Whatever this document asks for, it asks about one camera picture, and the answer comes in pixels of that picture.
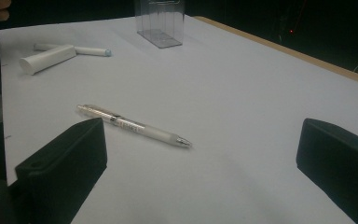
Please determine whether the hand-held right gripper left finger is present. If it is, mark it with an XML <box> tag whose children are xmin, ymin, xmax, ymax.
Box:
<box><xmin>14</xmin><ymin>117</ymin><xmax>108</xmax><ymax>224</ymax></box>

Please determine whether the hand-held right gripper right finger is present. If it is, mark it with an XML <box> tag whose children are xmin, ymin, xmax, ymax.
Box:
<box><xmin>296</xmin><ymin>118</ymin><xmax>358</xmax><ymax>224</ymax></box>

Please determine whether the clear retractable pen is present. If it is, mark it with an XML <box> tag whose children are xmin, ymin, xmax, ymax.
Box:
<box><xmin>76</xmin><ymin>104</ymin><xmax>194</xmax><ymax>149</ymax></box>

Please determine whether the white pen with blue tip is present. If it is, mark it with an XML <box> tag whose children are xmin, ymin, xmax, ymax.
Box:
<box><xmin>33</xmin><ymin>43</ymin><xmax>113</xmax><ymax>58</ymax></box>

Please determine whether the clear plastic organizer box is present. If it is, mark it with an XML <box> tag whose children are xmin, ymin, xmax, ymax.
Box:
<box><xmin>132</xmin><ymin>0</ymin><xmax>186</xmax><ymax>49</ymax></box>

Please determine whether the white tube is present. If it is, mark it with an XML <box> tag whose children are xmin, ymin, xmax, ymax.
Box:
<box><xmin>19</xmin><ymin>44</ymin><xmax>77</xmax><ymax>76</ymax></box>

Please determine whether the white sheet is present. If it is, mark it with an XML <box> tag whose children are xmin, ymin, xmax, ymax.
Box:
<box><xmin>0</xmin><ymin>14</ymin><xmax>358</xmax><ymax>224</ymax></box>

